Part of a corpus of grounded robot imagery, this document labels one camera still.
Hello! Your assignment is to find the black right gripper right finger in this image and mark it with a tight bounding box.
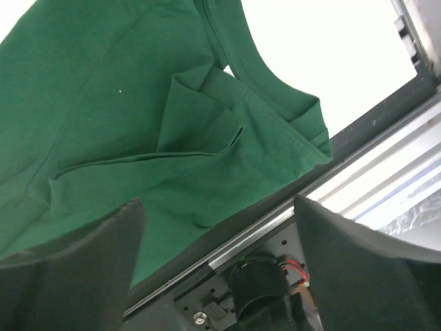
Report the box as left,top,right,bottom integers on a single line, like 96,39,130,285
294,195,440,331

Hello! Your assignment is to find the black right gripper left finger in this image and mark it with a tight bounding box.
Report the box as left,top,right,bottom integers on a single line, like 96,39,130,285
1,199,145,330

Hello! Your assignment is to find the dark green t-shirt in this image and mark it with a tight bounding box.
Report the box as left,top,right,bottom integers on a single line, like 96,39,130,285
1,1,332,283

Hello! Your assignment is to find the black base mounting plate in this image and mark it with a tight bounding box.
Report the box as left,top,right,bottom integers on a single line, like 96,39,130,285
123,75,440,330

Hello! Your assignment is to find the aluminium front rail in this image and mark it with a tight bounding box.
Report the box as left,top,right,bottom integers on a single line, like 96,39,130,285
206,96,441,273

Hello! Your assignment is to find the right aluminium frame post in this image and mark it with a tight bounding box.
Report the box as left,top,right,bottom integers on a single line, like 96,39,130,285
392,1,440,80

